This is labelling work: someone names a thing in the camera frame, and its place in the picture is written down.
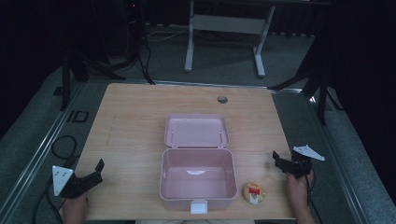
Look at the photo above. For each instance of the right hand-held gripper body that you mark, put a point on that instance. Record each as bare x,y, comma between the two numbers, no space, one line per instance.
301,165

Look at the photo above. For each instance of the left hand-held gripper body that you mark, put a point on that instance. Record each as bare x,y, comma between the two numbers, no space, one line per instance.
67,185

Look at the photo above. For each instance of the person's left hand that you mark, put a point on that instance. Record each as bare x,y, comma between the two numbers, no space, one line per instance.
75,202

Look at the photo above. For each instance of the person's right hand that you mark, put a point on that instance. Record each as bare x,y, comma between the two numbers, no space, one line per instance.
297,186

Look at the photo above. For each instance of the round packaged pastry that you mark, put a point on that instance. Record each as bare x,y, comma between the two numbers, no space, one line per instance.
253,193

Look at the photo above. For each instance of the pink plastic storage box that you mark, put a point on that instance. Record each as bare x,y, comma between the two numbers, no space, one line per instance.
197,174

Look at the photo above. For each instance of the black metal stand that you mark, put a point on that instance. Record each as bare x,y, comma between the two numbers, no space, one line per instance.
320,81
67,71

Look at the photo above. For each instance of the person's light clothing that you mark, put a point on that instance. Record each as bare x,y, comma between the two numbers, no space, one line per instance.
194,221

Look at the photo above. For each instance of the metal floor rail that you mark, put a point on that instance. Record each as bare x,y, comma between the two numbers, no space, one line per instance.
37,152
339,161

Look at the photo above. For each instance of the white desk frame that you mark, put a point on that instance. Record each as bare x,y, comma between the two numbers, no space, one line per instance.
229,24

